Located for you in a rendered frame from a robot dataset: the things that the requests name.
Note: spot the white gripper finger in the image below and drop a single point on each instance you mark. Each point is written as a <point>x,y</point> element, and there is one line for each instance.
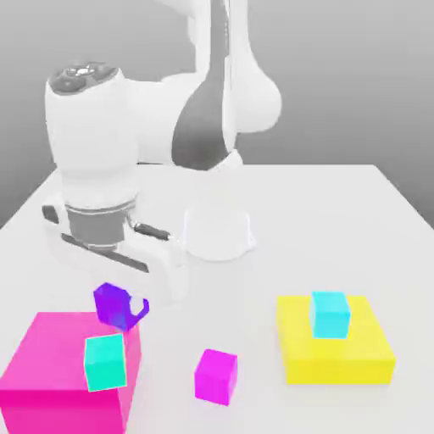
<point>136,304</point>

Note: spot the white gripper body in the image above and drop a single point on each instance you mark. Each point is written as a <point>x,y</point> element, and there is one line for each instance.
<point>112,268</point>

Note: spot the small purple cube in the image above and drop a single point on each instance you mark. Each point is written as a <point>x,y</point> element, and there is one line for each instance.
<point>113,307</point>

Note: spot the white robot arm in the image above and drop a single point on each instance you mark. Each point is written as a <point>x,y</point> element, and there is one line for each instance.
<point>91,135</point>

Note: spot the small teal cube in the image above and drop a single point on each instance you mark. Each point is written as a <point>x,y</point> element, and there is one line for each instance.
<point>105,362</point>

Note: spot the small magenta cube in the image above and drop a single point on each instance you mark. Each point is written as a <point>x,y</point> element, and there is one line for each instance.
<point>215,376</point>

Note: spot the small cyan cube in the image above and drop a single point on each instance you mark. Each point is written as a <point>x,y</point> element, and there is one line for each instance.
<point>330,315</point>

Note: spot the large pink box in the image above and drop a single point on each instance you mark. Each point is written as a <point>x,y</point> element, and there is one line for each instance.
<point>44,366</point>

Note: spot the large yellow box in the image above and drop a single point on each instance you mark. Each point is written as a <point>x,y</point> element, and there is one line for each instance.
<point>339,359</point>

